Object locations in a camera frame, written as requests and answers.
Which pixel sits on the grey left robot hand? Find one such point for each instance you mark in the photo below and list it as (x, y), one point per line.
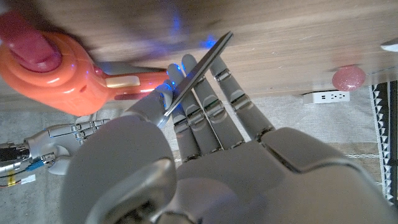
(233, 180)

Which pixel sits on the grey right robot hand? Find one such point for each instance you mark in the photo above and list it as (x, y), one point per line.
(59, 140)

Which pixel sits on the orange grey scissors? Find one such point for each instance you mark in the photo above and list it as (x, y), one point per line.
(199, 70)

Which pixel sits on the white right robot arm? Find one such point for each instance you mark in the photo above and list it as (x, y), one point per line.
(12, 154)

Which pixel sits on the orange toy drill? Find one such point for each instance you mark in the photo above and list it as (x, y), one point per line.
(62, 81)

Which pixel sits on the pink ball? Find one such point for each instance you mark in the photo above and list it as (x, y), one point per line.
(348, 77)

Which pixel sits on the white tissue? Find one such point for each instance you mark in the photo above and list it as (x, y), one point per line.
(391, 46)

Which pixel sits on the beige striped backdrop curtain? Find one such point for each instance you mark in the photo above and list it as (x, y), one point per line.
(311, 124)

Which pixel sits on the white power strip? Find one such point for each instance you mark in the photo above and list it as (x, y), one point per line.
(326, 97)

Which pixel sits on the black white triangle-pattern trim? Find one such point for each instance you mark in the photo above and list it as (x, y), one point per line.
(387, 140)

